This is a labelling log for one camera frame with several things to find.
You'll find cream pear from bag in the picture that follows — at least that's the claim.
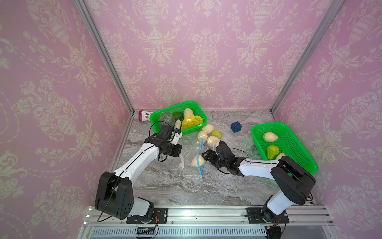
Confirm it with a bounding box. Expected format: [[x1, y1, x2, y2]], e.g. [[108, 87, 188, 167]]
[[275, 153, 285, 160]]

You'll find cream pear outside bag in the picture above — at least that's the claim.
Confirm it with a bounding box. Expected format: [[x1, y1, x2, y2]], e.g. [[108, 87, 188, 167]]
[[202, 124, 215, 134]]

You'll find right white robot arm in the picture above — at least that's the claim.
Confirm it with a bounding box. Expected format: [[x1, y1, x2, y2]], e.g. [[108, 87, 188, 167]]
[[197, 141, 316, 225]]

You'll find blue cube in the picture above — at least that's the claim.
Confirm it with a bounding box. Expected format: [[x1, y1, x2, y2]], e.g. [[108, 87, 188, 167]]
[[230, 121, 242, 133]]

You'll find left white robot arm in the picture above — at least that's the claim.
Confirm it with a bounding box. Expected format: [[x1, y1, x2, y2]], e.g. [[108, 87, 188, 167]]
[[94, 123, 183, 223]]

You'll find green basket with produce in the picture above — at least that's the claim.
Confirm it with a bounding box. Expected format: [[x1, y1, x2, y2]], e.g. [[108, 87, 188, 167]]
[[150, 101, 208, 135]]

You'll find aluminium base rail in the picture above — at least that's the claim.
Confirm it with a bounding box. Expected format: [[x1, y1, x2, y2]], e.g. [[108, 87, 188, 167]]
[[78, 204, 340, 239]]

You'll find pale cucumber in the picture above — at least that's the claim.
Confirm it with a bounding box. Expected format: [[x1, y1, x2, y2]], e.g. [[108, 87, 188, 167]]
[[174, 119, 182, 129]]

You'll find dark green melon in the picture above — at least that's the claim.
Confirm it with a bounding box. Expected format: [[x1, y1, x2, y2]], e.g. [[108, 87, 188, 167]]
[[159, 113, 176, 127]]

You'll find yellow-green lettuce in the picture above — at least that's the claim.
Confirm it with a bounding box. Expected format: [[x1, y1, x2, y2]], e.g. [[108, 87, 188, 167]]
[[181, 115, 204, 131]]

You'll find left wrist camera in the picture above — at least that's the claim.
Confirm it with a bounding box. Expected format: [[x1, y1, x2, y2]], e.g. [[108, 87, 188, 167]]
[[170, 128, 183, 145]]

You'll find green avocado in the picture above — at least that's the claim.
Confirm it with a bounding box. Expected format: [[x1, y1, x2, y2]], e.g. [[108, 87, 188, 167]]
[[172, 112, 184, 121]]

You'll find pink white bottle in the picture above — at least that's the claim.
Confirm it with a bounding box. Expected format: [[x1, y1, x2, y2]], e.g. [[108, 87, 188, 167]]
[[138, 110, 152, 122]]

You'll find empty green basket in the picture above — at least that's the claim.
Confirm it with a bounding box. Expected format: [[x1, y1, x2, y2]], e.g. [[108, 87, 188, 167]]
[[251, 122, 318, 175]]

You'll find clear zip-top bag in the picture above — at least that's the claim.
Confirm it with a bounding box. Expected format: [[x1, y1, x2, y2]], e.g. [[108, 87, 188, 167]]
[[175, 137, 239, 181]]

